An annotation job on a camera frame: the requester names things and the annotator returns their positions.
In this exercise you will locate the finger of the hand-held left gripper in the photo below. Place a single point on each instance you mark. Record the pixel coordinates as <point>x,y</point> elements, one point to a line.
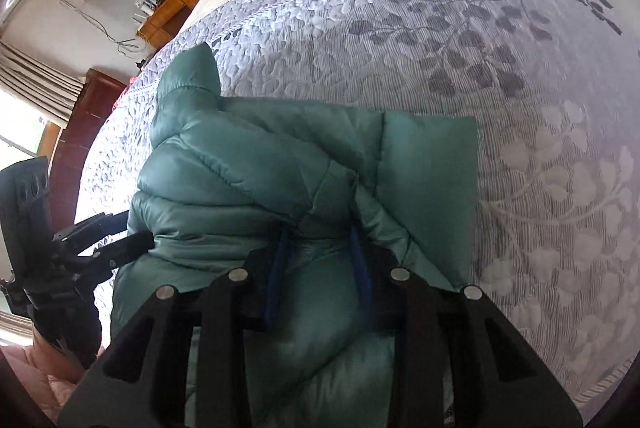
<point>127,245</point>
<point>100,221</point>

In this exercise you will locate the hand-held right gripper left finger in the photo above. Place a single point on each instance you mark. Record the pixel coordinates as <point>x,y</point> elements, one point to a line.
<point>279,278</point>

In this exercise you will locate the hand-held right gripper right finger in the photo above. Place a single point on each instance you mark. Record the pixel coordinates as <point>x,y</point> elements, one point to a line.
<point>361,273</point>

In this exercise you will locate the green puffer jacket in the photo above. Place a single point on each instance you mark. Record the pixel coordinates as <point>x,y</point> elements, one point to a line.
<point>225,157</point>

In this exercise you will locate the person's left forearm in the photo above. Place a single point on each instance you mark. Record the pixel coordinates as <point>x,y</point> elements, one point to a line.
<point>30,373</point>

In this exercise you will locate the dark wooden headboard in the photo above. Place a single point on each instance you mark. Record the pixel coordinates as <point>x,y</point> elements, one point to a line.
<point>85,132</point>

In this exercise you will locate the bright window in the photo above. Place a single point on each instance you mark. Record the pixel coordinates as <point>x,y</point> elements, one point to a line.
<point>17,127</point>

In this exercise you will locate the beige pleated curtain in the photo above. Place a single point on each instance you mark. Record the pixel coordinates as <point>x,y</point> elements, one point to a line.
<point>35,82</point>

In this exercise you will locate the brown wooden desk cabinet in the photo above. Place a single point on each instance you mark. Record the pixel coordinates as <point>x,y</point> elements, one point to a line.
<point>167,17</point>

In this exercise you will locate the grey leaf-print quilted bedspread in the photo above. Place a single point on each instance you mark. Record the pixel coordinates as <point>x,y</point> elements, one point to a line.
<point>450,57</point>

